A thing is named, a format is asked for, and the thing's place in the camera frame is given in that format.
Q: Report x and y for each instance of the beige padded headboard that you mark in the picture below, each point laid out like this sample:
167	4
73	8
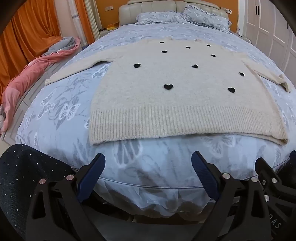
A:
129	11

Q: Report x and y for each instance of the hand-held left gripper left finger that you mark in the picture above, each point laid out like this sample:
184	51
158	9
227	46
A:
91	173

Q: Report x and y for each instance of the blue floral pillow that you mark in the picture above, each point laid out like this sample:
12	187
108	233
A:
157	18

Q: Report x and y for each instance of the blue butterfly print duvet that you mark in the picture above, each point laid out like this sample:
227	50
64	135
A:
57	104

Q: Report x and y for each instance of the yellow box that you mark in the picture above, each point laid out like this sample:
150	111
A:
113	26

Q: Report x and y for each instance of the cream sweater with black hearts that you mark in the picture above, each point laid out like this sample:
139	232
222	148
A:
161	111

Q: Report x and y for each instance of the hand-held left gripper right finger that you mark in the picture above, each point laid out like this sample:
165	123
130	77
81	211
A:
204	173

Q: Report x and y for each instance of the grey blanket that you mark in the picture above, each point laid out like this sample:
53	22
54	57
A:
60	45

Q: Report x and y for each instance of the pink blanket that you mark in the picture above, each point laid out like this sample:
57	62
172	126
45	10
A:
25	78

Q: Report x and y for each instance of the blue ruffled pillow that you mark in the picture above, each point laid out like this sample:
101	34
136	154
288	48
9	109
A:
205	17

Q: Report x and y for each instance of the white sheer curtain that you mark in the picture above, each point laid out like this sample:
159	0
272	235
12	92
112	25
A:
75	14

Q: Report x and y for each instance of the narrow orange curtain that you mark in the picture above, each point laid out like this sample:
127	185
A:
84	20

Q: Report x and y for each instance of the white wardrobe doors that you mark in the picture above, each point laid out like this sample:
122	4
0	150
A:
270	27

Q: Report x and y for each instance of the wide orange curtain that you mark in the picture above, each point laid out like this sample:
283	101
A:
25	34

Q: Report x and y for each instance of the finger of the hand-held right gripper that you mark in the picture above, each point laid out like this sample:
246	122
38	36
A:
277	204

